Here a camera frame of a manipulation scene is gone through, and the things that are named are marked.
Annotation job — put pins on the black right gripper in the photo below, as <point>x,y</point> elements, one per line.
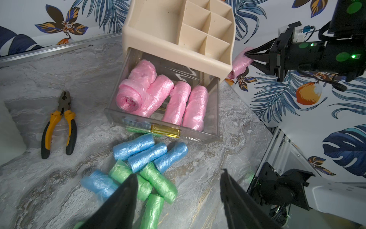
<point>344,55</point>

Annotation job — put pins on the pink roll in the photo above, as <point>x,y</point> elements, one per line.
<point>240,63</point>
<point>196,108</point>
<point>157,92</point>
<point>132,92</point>
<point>176,106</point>

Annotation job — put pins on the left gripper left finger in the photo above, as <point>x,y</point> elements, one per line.
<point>117,212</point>

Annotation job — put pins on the blue roll lower right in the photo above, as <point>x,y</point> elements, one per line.
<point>177,152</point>

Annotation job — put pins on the beige drawer organizer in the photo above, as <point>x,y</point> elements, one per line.
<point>196,34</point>

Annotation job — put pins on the blue roll middle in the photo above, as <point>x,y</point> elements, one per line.
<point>140,160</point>

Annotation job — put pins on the blue roll left upright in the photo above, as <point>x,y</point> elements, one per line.
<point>101,184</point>

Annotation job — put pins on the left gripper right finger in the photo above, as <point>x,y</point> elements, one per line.
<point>241,210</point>

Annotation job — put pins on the clear top drawer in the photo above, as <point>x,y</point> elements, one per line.
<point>176,73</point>

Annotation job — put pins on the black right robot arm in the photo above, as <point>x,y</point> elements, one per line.
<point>310,81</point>

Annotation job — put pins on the blue roll top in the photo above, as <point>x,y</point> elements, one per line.
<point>127,149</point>

